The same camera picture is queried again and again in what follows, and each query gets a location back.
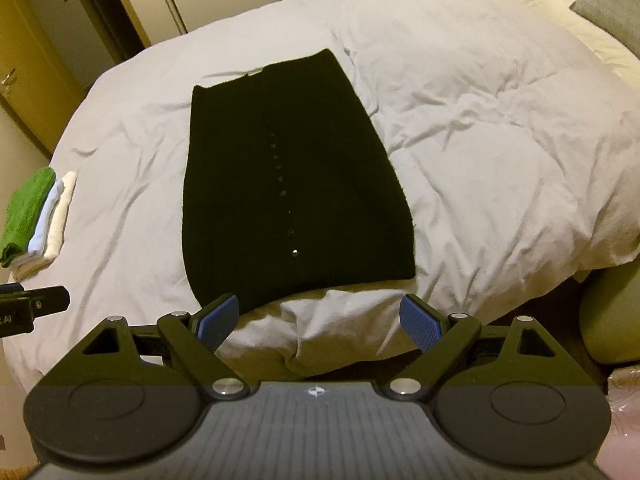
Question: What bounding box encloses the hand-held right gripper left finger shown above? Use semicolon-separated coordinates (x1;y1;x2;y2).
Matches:
80;294;251;401

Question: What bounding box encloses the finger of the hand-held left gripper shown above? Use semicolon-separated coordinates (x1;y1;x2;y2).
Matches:
0;282;71;319

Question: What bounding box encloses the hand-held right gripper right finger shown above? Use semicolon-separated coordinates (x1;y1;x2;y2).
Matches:
382;294;556;401

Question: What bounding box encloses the black button cardigan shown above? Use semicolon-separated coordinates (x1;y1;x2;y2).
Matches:
181;48;417;313

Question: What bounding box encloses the light blue folded cloth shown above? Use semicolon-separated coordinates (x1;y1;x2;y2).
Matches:
14;178;66;266

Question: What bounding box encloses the white folded cloth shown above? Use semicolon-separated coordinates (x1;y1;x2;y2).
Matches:
12;171;78;281

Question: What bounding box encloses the green folded towel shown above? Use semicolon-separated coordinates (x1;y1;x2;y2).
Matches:
0;167;57;267

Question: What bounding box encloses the green upholstered stool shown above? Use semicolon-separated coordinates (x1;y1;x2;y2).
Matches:
580;262;640;366

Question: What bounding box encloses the white bed duvet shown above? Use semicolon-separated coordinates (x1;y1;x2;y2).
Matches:
0;0;640;391

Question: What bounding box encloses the pink plastic bag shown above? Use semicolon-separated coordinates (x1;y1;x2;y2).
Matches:
595;367;640;480

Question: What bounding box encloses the yellow wooden door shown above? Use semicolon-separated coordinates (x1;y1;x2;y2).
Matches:
0;0;87;157

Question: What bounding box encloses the cream pillow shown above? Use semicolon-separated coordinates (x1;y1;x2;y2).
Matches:
442;0;640;78

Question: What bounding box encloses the door frame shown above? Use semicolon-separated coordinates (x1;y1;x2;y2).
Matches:
25;0;153;68

